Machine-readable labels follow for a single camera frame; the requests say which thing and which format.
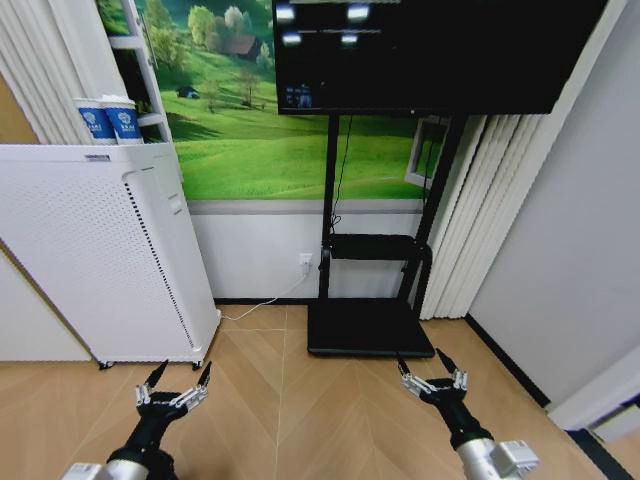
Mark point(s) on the black stand shelf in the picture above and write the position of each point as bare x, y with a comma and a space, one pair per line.
372, 246

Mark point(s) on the white air purifier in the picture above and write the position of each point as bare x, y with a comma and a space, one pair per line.
75, 240

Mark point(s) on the white shelf frame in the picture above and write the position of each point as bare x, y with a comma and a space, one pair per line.
142, 55

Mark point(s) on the black purifier caster wheel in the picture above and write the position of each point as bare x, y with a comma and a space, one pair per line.
106, 365
198, 365

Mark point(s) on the white door frame base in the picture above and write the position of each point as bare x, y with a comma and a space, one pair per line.
595, 415

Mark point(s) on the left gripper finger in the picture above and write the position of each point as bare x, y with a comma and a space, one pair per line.
192, 397
144, 392

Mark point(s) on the black television floor stand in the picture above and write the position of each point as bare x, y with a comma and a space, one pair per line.
370, 330

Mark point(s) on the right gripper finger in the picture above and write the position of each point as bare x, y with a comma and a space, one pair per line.
459, 381
412, 384

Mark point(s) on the green landscape wall poster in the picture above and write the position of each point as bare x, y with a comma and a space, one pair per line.
250, 150

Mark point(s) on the blue white paper cup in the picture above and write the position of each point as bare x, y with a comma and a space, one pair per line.
126, 125
94, 124

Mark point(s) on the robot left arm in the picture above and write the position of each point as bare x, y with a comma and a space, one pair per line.
125, 470

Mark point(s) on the white wall socket with plug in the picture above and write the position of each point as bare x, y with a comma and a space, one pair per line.
305, 263

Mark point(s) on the large black television screen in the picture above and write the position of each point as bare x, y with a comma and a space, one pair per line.
425, 65

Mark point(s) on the white vertical blinds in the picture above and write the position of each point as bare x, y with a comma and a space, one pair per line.
465, 225
45, 65

